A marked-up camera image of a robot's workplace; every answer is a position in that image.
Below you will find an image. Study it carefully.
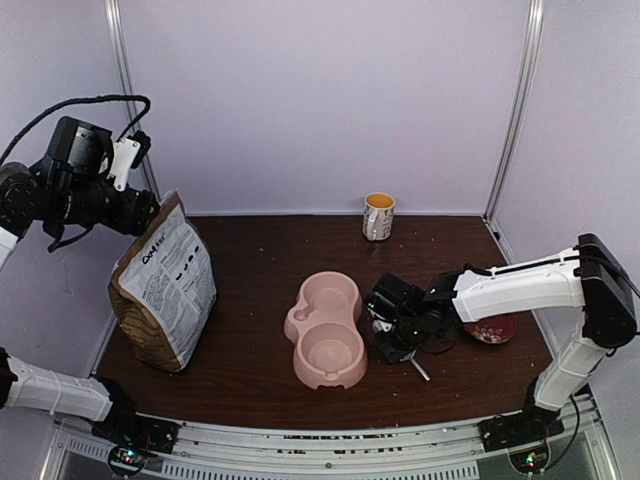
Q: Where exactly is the floral ceramic mug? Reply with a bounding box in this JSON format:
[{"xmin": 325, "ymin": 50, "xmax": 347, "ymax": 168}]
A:
[{"xmin": 362, "ymin": 192, "xmax": 395, "ymax": 242}]

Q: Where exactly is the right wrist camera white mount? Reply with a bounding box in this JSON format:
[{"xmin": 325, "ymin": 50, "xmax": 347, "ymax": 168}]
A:
[{"xmin": 372, "ymin": 319, "xmax": 394, "ymax": 334}]

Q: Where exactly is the red floral saucer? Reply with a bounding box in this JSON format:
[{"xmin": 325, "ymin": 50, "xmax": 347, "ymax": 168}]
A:
[{"xmin": 464, "ymin": 314, "xmax": 519, "ymax": 345}]

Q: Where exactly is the aluminium frame post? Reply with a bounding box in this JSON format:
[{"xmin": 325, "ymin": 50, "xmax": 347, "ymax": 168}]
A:
[
  {"xmin": 483, "ymin": 0, "xmax": 545, "ymax": 224},
  {"xmin": 103, "ymin": 0, "xmax": 169, "ymax": 201}
]

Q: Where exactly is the brown pet food bag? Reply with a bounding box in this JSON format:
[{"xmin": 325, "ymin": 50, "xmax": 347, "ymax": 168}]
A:
[{"xmin": 108, "ymin": 190, "xmax": 217, "ymax": 373}]

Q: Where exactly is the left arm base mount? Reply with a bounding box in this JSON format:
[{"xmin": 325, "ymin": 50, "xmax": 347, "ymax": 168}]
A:
[{"xmin": 89, "ymin": 415, "xmax": 180, "ymax": 478}]

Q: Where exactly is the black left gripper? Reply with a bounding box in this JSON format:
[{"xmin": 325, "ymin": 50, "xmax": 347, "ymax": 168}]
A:
[{"xmin": 46, "ymin": 174, "xmax": 160, "ymax": 235}]

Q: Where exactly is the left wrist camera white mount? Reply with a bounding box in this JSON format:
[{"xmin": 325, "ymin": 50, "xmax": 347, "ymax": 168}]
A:
[{"xmin": 99, "ymin": 130, "xmax": 151, "ymax": 192}]

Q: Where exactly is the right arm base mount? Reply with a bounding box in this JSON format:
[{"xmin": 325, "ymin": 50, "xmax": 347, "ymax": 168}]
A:
[{"xmin": 478, "ymin": 413, "xmax": 565, "ymax": 475}]

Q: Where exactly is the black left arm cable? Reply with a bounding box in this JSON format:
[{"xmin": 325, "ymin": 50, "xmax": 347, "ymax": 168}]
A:
[{"xmin": 0, "ymin": 94, "xmax": 152, "ymax": 166}]

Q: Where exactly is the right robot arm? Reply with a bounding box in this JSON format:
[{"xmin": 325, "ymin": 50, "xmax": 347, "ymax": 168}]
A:
[{"xmin": 364, "ymin": 233, "xmax": 639, "ymax": 442}]

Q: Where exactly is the silver metal scoop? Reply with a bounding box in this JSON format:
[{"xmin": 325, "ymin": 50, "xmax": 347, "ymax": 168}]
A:
[{"xmin": 402, "ymin": 351, "xmax": 431, "ymax": 382}]

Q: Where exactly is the front aluminium rail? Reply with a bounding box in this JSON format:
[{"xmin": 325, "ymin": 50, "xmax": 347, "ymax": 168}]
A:
[{"xmin": 39, "ymin": 417, "xmax": 619, "ymax": 480}]

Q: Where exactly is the pink double pet bowl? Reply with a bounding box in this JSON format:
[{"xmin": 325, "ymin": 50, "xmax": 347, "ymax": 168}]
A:
[{"xmin": 284, "ymin": 271, "xmax": 368, "ymax": 390}]

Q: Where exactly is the left aluminium frame post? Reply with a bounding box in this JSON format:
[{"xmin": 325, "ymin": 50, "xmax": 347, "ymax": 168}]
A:
[{"xmin": 103, "ymin": 0, "xmax": 169, "ymax": 201}]

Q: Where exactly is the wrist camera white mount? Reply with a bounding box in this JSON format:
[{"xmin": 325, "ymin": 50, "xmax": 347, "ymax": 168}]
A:
[
  {"xmin": 99, "ymin": 130, "xmax": 151, "ymax": 192},
  {"xmin": 372, "ymin": 319, "xmax": 394, "ymax": 334}
]

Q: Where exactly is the right aluminium frame post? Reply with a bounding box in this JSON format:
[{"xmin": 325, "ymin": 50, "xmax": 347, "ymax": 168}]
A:
[{"xmin": 483, "ymin": 0, "xmax": 545, "ymax": 224}]

